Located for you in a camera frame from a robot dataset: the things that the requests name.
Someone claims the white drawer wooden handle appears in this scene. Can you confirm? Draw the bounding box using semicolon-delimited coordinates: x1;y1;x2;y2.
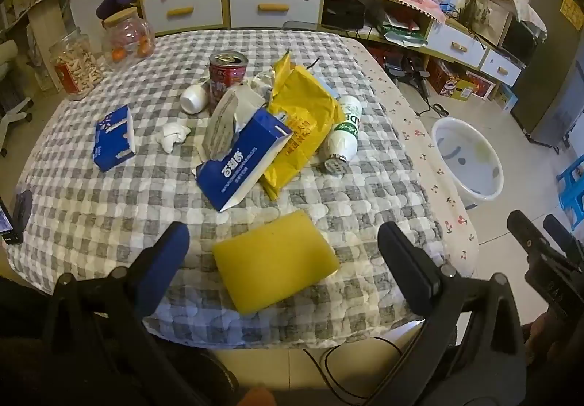
480;49;522;86
426;18;489;69

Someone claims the yellow sponge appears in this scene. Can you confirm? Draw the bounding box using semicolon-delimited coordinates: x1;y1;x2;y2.
214;211;341;314

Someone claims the white paper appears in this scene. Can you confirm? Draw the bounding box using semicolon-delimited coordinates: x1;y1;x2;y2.
242;69;277;99

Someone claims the torn grey carton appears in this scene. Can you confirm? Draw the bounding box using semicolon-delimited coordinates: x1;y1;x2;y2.
201;84;265;161

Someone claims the black pedal device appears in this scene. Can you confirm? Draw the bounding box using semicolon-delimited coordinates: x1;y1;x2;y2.
388;55;432;97

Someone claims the blue plastic stool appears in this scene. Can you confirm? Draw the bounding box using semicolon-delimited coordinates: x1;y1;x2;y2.
556;154;584;220

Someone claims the white tissue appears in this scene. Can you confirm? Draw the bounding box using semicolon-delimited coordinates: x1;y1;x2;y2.
153;121;190;154

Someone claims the round glass jar wooden lid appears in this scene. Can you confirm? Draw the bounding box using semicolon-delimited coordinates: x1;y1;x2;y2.
101;7;156;69

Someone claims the red crate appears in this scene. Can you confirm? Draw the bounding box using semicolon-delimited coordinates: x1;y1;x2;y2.
367;46;402;69

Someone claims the yellow plastic bag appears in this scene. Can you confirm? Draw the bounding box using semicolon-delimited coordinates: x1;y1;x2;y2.
261;50;346;201

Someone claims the red can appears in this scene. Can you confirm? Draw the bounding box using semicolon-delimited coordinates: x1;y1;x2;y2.
209;51;249;112

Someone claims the white office chair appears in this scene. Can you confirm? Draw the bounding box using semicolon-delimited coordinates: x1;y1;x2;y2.
0;39;34;158

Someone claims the colourful cardboard box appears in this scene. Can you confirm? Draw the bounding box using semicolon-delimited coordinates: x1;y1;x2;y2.
429;59;475;101

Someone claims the large blue cardboard box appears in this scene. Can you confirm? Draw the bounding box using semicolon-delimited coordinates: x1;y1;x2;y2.
195;107;295;213

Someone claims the cream cherry print tablecloth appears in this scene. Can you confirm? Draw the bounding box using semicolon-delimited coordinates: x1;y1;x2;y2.
340;36;480;293

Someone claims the small blue tissue pack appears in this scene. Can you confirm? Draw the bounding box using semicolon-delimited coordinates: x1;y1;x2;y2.
93;105;137;173

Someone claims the yellow sticker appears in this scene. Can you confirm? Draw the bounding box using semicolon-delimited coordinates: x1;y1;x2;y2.
560;0;584;30

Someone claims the beige cloth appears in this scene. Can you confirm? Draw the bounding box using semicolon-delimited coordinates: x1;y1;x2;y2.
495;0;548;33

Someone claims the white bottle green label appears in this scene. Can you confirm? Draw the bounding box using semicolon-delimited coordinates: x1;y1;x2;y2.
318;94;363;179

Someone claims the person's left hand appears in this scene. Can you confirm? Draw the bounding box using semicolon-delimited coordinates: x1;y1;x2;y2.
237;388;277;406

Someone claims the low yellow cabinet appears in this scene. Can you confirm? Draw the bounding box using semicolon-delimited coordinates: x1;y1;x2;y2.
319;0;523;88

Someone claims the black television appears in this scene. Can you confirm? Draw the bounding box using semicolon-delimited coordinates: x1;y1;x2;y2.
499;16;539;65

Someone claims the white plastic basin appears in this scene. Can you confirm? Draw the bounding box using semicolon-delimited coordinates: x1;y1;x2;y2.
431;116;505;210

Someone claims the clear snack jar red label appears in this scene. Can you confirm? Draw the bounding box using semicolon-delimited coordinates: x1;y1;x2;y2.
48;27;105;101

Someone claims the dark grey refrigerator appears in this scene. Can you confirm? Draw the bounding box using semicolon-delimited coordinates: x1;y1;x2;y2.
511;0;584;147

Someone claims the black box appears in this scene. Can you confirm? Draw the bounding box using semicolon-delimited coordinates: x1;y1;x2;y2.
322;0;366;30

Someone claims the green bag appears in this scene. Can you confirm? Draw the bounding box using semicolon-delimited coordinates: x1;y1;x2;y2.
379;23;427;46

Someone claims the wooden bookshelf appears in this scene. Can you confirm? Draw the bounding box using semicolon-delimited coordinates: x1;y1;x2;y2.
0;0;74;92

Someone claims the black cable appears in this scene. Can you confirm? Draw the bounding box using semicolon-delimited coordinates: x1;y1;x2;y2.
301;333;411;400

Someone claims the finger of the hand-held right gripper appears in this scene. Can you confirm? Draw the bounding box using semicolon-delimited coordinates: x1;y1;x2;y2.
543;213;584;270
507;210;555;267

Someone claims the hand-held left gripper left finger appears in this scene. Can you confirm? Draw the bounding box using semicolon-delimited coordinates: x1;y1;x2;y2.
39;221;206;406

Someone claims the white cup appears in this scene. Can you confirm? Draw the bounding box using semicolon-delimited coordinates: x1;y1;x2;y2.
180;83;211;115

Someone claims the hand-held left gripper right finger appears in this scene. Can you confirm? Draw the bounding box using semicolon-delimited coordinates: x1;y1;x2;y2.
365;222;530;406

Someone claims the red cardboard box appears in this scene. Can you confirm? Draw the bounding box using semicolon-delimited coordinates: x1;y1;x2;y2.
465;71;496;99

